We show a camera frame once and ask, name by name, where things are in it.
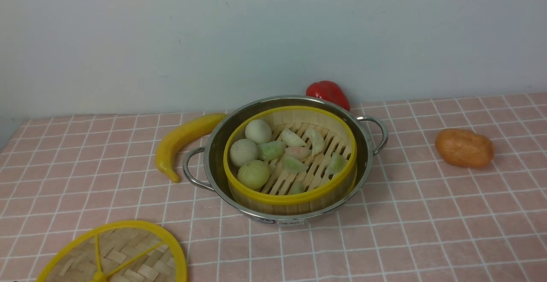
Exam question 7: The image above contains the yellow plastic banana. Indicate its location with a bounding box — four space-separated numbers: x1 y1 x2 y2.
155 113 227 183

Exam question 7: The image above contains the stainless steel pot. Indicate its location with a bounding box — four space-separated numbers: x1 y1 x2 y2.
182 96 388 227

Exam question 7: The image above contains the white steamed bun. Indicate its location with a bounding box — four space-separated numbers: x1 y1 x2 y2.
229 138 259 167
244 120 272 144

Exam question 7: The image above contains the pink checkered tablecloth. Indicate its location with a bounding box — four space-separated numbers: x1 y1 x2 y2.
0 93 547 282

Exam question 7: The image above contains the green-white dumpling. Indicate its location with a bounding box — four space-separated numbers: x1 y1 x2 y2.
281 154 308 173

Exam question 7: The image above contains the yellow-rimmed bamboo steamer basket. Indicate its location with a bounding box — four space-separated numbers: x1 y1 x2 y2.
223 106 357 215

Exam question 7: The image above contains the pale green steamed bun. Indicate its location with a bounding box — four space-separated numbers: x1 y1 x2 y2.
237 160 271 191

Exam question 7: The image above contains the pale green dumpling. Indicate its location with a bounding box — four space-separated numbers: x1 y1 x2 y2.
306 128 325 156

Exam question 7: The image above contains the orange-brown plastic potato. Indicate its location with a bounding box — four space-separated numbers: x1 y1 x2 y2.
435 128 495 169

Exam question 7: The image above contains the pink-white dumpling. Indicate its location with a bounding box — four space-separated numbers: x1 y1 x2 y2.
285 147 312 161

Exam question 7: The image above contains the yellow-rimmed bamboo steamer lid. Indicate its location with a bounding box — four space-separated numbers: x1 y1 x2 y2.
37 220 189 282

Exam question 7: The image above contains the red plastic bell pepper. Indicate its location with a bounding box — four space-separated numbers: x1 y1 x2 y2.
306 81 350 111

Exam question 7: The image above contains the small green dumpling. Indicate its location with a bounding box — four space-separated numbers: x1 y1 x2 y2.
325 152 348 175

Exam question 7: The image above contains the white dumpling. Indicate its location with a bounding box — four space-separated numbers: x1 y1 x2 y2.
280 129 307 147

